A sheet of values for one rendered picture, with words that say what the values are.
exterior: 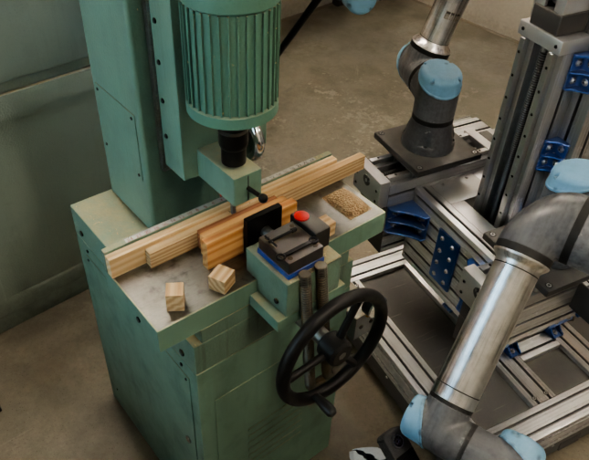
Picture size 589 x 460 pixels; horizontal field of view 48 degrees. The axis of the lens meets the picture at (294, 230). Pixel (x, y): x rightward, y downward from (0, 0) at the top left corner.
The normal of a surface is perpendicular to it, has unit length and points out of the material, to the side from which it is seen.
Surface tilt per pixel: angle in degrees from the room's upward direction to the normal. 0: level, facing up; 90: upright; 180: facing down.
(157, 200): 90
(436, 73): 7
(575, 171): 7
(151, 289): 0
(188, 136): 90
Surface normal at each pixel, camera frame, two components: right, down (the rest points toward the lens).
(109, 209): 0.04, -0.76
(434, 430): -0.36, -0.21
